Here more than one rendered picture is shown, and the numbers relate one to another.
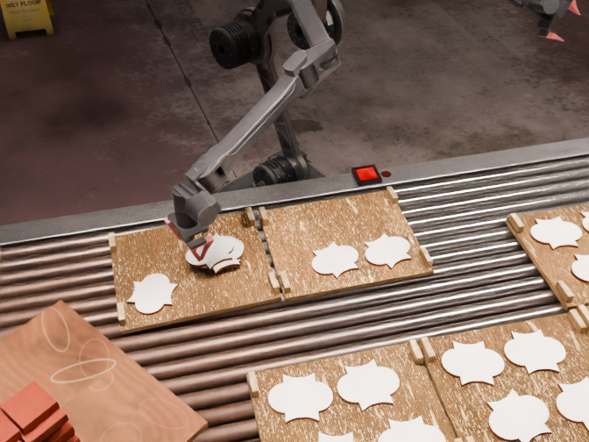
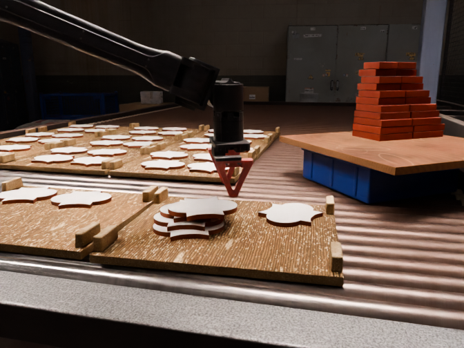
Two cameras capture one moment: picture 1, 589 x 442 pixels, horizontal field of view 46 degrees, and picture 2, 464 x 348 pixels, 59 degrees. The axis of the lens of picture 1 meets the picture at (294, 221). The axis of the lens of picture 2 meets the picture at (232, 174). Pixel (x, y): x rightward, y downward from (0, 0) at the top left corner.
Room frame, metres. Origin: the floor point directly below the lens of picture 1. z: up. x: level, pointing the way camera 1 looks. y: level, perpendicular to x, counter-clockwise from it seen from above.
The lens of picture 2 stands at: (1.98, 0.62, 1.22)
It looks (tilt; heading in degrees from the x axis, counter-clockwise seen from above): 13 degrees down; 207
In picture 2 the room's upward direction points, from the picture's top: straight up
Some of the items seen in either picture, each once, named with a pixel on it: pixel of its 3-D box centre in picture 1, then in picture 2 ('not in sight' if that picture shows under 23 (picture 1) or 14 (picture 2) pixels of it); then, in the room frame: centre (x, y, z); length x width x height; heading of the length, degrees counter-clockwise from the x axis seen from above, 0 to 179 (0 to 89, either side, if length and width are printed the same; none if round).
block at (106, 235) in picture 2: (250, 216); (105, 237); (1.49, 0.13, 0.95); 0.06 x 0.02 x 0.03; 16
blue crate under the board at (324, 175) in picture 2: not in sight; (375, 167); (0.79, 0.48, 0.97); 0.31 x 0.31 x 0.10; 49
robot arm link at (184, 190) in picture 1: (186, 197); (227, 97); (1.30, 0.26, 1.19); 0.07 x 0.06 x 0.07; 42
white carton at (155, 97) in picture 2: not in sight; (152, 97); (-4.07, -4.09, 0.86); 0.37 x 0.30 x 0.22; 111
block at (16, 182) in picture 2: (425, 257); (12, 184); (1.33, -0.35, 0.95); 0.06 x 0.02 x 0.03; 14
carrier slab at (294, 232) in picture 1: (342, 241); (43, 213); (1.41, -0.13, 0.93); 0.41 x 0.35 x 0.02; 104
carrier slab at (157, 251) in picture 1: (191, 267); (230, 229); (1.31, 0.28, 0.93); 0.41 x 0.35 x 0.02; 106
